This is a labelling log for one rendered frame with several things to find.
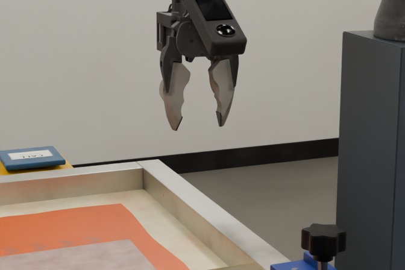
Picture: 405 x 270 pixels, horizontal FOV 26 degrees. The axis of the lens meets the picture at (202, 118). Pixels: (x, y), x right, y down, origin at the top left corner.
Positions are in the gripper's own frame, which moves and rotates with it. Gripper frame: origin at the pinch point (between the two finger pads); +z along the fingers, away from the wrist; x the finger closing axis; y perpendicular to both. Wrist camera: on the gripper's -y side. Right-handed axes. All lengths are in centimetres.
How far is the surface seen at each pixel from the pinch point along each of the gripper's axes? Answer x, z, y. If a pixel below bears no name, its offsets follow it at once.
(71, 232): 16.7, 14.8, 4.4
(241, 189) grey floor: -137, 110, 290
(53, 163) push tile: 12.4, 13.7, 35.1
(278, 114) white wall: -178, 82, 330
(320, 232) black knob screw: 0.2, 4.3, -32.9
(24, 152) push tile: 16.0, 13.2, 42.1
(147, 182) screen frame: 1.9, 13.1, 16.8
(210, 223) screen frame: 1.9, 11.3, -8.1
